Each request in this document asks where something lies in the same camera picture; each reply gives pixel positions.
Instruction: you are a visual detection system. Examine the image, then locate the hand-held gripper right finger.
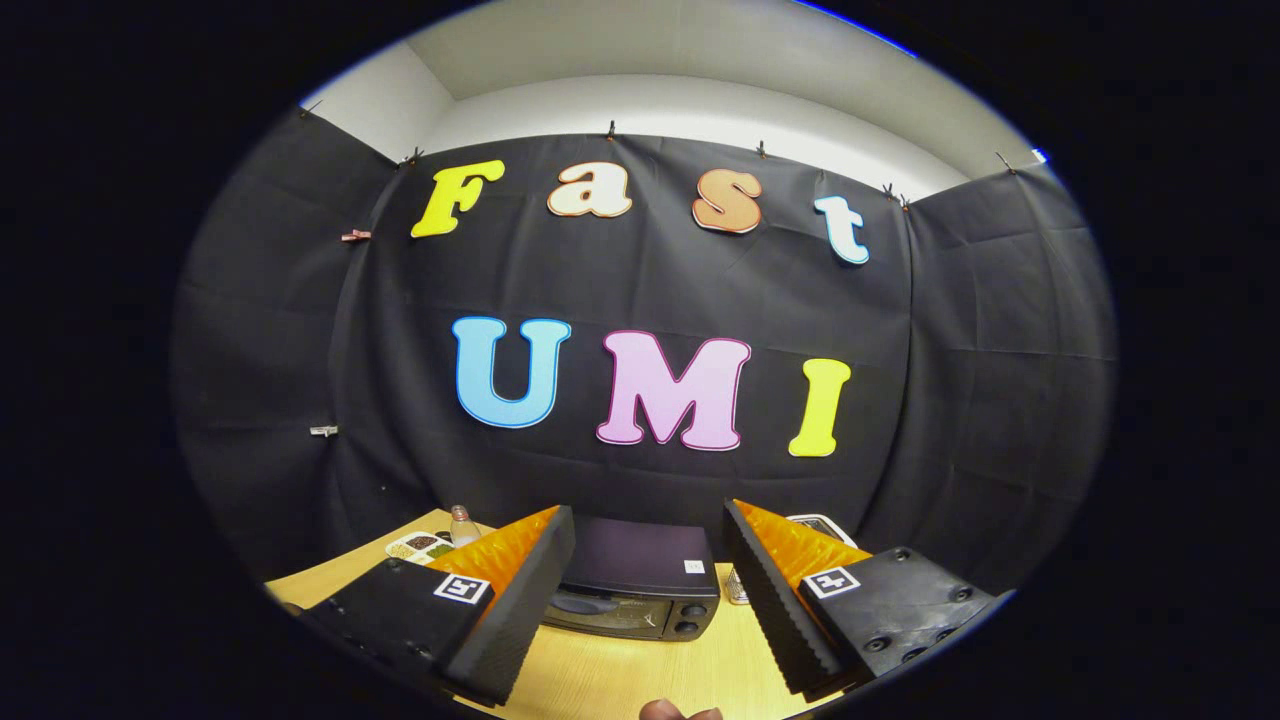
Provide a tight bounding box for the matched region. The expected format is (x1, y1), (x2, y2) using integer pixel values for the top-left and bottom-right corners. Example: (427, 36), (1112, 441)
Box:
(722, 498), (1003, 701)

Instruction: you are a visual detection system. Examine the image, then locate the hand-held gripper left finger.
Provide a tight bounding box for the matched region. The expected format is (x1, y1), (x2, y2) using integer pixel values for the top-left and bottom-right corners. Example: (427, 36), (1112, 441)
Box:
(300, 505), (577, 709)

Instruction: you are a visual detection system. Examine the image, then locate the black toaster oven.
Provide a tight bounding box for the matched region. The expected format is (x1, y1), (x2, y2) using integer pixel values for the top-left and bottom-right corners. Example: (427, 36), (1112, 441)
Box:
(540, 514), (721, 643)

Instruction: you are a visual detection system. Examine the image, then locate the white toaster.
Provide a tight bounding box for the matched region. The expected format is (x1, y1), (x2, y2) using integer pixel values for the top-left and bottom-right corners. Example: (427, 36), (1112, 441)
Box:
(785, 513), (859, 551)

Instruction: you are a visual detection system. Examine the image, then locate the divided snack tray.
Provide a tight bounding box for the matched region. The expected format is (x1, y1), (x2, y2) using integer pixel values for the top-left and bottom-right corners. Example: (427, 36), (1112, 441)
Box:
(385, 530), (456, 567)

